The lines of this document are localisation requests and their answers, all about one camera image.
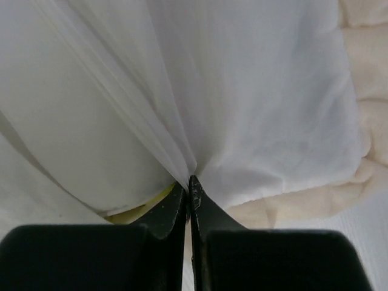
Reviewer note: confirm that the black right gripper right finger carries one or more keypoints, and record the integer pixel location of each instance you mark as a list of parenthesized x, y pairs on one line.
[(228, 256)]

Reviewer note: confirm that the grey pillowcase with cream ruffle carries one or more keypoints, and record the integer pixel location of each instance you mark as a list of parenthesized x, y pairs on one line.
[(104, 104)]

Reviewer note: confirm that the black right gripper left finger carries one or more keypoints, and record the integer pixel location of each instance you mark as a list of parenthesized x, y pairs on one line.
[(144, 255)]

